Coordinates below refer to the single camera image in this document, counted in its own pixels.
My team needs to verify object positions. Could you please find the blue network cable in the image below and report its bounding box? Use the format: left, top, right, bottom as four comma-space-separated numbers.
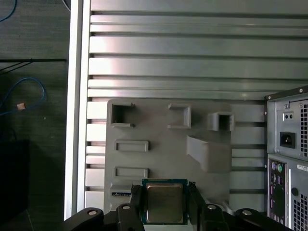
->
0, 0, 48, 116

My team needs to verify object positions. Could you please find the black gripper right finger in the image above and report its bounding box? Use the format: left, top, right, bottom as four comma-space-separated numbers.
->
187, 181, 295, 231

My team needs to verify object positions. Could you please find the thin black cable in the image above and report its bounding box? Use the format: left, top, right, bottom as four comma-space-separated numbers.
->
0, 58, 67, 73

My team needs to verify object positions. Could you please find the silver topped CPU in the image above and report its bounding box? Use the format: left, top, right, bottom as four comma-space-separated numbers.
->
141, 178, 189, 226

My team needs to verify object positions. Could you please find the grey parts rack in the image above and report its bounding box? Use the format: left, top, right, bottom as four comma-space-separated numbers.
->
103, 98, 236, 217

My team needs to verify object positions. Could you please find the grey power supply unit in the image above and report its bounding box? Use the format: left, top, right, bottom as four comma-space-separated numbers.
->
276, 98, 308, 156

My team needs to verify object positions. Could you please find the black PC case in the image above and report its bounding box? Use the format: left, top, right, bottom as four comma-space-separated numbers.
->
264, 85, 308, 231

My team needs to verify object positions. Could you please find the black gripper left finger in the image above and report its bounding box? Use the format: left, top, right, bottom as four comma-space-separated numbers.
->
63, 184, 146, 231

